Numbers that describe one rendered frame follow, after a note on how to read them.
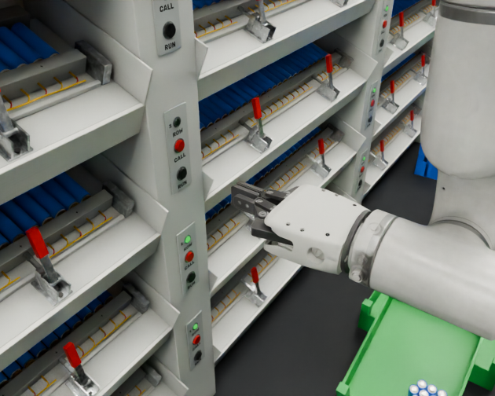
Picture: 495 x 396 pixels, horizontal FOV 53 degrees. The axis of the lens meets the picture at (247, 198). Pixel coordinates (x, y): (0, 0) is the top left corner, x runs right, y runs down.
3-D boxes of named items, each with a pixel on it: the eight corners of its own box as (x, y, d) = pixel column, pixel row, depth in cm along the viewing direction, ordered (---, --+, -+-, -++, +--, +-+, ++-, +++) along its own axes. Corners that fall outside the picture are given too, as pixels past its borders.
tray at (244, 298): (341, 222, 141) (364, 191, 131) (208, 372, 100) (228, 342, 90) (286, 178, 146) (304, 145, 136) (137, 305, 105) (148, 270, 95)
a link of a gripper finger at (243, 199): (263, 234, 60) (219, 214, 63) (277, 221, 62) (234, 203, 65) (264, 212, 58) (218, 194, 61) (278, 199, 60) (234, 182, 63)
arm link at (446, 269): (408, 201, 56) (377, 240, 49) (537, 244, 49) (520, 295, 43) (394, 260, 60) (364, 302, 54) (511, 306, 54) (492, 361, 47)
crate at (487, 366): (511, 329, 116) (522, 305, 112) (491, 392, 102) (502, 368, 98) (389, 277, 130) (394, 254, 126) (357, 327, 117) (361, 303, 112)
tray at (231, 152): (358, 95, 119) (387, 45, 110) (197, 219, 78) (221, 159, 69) (292, 48, 124) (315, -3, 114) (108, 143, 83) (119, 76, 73)
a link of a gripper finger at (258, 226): (254, 251, 56) (248, 221, 60) (321, 246, 56) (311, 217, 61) (254, 243, 55) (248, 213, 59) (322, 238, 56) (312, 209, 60)
